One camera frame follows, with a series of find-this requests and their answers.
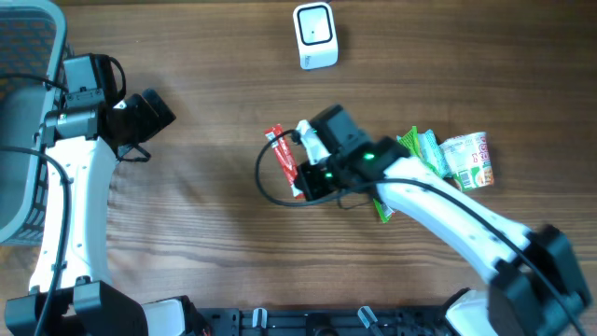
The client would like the white barcode scanner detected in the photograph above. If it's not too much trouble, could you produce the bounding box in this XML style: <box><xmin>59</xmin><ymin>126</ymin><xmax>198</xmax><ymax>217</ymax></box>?
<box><xmin>293</xmin><ymin>2</ymin><xmax>339</xmax><ymax>71</ymax></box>

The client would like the right camera black cable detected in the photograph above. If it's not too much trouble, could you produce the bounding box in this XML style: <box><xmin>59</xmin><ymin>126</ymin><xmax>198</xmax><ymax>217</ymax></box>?
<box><xmin>254</xmin><ymin>130</ymin><xmax>589</xmax><ymax>336</ymax></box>

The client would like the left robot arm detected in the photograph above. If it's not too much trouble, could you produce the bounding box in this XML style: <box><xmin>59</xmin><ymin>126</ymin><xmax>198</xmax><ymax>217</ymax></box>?
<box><xmin>5</xmin><ymin>53</ymin><xmax>209</xmax><ymax>335</ymax></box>

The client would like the camera black cable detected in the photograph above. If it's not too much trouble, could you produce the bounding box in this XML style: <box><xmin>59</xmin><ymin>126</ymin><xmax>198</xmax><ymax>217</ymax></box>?
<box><xmin>254</xmin><ymin>130</ymin><xmax>589</xmax><ymax>336</ymax></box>
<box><xmin>0</xmin><ymin>72</ymin><xmax>74</xmax><ymax>336</ymax></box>

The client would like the cup noodle container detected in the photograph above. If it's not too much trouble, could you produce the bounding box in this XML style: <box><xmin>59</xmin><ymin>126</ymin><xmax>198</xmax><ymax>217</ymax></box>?
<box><xmin>439</xmin><ymin>132</ymin><xmax>494</xmax><ymax>191</ymax></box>

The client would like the light blue tissue pack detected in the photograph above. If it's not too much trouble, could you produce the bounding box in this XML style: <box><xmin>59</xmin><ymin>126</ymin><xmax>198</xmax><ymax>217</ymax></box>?
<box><xmin>417</xmin><ymin>129</ymin><xmax>451</xmax><ymax>178</ymax></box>

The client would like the green gummy candy bag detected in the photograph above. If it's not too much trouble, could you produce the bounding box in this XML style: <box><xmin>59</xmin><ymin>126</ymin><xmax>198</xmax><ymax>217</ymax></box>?
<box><xmin>373</xmin><ymin>126</ymin><xmax>423</xmax><ymax>223</ymax></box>

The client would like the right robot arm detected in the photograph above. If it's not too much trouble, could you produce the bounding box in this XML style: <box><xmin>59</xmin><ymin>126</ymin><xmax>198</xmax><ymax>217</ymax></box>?
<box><xmin>292</xmin><ymin>105</ymin><xmax>592</xmax><ymax>335</ymax></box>

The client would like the grey plastic shopping basket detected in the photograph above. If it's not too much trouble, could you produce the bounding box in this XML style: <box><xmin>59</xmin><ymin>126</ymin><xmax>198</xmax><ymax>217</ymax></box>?
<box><xmin>1</xmin><ymin>0</ymin><xmax>71</xmax><ymax>245</ymax></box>

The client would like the left camera black cable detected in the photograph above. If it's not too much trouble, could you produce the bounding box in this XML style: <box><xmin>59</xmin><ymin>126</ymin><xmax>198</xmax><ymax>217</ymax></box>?
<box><xmin>0</xmin><ymin>72</ymin><xmax>74</xmax><ymax>336</ymax></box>

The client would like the red snack bar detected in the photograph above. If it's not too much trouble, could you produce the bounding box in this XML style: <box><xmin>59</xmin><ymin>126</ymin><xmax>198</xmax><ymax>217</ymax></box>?
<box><xmin>271</xmin><ymin>137</ymin><xmax>304</xmax><ymax>199</ymax></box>

